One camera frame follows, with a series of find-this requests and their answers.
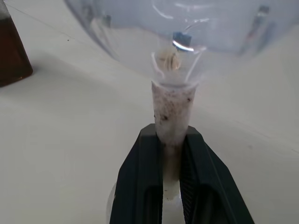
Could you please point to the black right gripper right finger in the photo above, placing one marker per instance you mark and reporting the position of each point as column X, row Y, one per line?
column 205, row 177

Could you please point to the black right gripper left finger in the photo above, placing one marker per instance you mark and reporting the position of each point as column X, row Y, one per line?
column 140, row 177

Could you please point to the clear plastic wine glass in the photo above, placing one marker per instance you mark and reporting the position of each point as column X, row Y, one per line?
column 171, row 107

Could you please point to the clear bottle red label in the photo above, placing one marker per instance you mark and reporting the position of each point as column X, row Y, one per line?
column 11, row 58

